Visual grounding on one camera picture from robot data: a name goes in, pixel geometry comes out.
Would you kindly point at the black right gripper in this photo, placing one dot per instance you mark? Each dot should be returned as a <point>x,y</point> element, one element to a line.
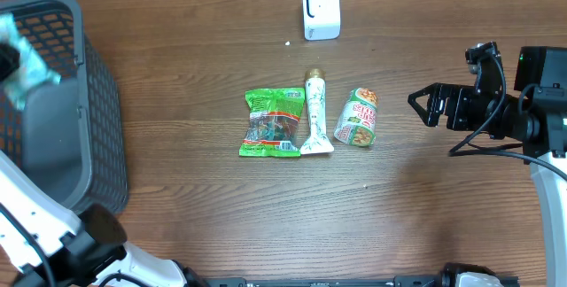
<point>457,95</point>

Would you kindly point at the green cup noodles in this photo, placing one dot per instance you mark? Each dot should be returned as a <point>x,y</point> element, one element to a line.
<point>356,123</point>

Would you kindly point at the white conditioner tube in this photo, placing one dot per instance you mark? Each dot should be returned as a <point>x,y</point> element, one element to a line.
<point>315,88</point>

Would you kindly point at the green snack bag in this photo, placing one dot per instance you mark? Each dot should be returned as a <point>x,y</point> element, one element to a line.
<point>274,116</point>

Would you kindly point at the teal foil packet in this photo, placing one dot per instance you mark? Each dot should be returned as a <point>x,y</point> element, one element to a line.
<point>28,71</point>

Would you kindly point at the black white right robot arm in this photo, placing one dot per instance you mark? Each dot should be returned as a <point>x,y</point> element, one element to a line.
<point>530,127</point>

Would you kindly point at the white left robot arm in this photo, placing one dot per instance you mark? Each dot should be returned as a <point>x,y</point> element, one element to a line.
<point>51,245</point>

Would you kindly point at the white barcode scanner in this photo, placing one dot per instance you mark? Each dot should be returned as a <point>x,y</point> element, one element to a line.
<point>321,19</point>

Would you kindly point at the grey plastic lattice basket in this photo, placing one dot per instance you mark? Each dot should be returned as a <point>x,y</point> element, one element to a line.
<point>68,139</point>

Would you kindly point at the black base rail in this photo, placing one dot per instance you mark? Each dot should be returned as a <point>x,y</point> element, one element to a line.
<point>451,275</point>

